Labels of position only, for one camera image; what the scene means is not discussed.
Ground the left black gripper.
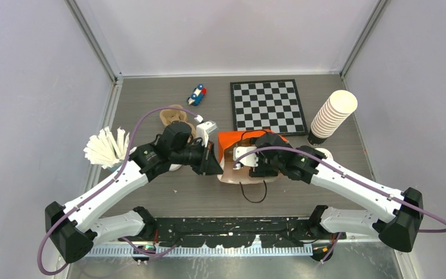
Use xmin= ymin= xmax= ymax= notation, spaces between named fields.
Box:
xmin=171 ymin=138 xmax=224 ymax=176

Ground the orange paper bag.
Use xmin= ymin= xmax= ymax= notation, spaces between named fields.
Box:
xmin=217 ymin=129 xmax=290 ymax=203

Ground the white plastic cup lid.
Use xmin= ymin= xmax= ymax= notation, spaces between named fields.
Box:
xmin=316 ymin=148 xmax=333 ymax=159

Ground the stack of white paper cups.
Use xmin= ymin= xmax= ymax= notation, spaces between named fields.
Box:
xmin=308 ymin=90 xmax=358 ymax=146

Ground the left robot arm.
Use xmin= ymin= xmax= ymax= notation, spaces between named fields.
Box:
xmin=45 ymin=121 xmax=223 ymax=263

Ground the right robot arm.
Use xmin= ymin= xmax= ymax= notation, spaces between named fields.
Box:
xmin=250 ymin=133 xmax=423 ymax=252

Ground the black white checkerboard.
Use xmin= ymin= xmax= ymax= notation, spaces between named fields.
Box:
xmin=230 ymin=79 xmax=308 ymax=136

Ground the brown pulp cup carrier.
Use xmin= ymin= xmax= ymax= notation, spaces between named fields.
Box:
xmin=160 ymin=105 xmax=196 ymax=138

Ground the blue white toy figure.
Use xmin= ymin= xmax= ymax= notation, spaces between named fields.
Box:
xmin=187 ymin=84 xmax=207 ymax=106

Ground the blue straw holder cup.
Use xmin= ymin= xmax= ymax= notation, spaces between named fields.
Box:
xmin=107 ymin=166 xmax=120 ymax=172

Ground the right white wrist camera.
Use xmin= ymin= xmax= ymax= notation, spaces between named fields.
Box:
xmin=233 ymin=146 xmax=258 ymax=170

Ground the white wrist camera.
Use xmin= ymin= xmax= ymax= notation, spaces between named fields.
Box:
xmin=233 ymin=146 xmax=258 ymax=170
xmin=195 ymin=115 xmax=218 ymax=147

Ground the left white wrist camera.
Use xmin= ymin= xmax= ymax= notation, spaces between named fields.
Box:
xmin=195 ymin=115 xmax=218 ymax=147

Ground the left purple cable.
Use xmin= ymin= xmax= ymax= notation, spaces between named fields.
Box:
xmin=37 ymin=106 xmax=204 ymax=276

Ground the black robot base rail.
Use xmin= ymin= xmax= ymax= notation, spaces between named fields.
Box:
xmin=127 ymin=217 xmax=337 ymax=248

